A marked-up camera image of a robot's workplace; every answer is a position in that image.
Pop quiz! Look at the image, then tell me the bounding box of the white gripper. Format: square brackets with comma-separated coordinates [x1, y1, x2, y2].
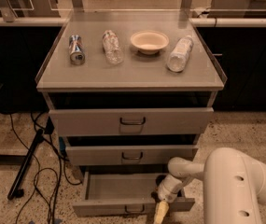
[154, 174, 189, 224]

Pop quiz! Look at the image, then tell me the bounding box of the grey bottom drawer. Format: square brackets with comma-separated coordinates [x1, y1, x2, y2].
[71, 171, 196, 218]

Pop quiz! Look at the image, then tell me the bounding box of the grey drawer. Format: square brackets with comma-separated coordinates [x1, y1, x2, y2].
[63, 134, 198, 166]
[71, 171, 196, 218]
[44, 91, 213, 136]

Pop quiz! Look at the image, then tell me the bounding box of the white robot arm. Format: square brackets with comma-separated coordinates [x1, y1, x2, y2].
[154, 147, 266, 224]

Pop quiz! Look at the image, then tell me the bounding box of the grey middle drawer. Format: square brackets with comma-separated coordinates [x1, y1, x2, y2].
[63, 134, 198, 166]

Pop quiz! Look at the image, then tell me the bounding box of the grey top drawer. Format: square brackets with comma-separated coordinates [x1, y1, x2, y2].
[44, 91, 213, 136]

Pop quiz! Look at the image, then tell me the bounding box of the grey drawer cabinet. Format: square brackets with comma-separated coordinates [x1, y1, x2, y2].
[35, 10, 228, 173]

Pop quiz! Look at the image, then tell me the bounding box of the black power adapter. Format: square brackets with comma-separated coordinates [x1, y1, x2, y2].
[45, 118, 54, 134]

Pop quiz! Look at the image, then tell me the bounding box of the black floor bar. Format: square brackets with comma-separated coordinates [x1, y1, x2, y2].
[7, 129, 43, 200]

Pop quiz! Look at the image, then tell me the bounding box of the white labelled plastic bottle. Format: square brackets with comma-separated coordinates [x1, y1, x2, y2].
[167, 35, 193, 73]

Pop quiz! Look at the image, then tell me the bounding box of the clear crumpled plastic bottle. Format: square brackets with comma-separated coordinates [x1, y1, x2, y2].
[102, 30, 123, 64]

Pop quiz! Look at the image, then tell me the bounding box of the beige paper bowl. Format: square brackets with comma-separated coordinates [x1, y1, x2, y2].
[131, 30, 169, 55]

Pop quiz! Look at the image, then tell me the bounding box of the blue silver soda can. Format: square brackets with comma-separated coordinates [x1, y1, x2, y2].
[69, 35, 85, 65]

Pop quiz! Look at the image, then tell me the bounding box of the black floor cable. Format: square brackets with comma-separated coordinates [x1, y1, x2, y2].
[8, 111, 81, 224]

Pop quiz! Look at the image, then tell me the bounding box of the white counter rail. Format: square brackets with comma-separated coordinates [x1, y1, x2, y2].
[0, 17, 266, 28]

